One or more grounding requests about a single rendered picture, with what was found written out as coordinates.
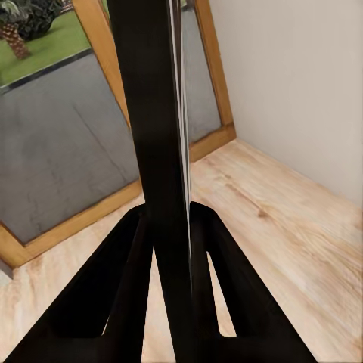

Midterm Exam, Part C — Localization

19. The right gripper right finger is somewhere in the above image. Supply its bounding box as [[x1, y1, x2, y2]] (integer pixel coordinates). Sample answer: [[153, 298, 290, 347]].
[[190, 202, 317, 363]]

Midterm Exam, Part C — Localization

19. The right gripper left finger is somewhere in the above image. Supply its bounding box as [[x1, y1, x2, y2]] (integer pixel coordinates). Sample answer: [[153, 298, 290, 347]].
[[4, 203, 154, 363]]

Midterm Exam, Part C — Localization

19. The poster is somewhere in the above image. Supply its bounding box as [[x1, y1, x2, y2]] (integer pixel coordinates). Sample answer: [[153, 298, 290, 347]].
[[106, 0, 195, 363]]

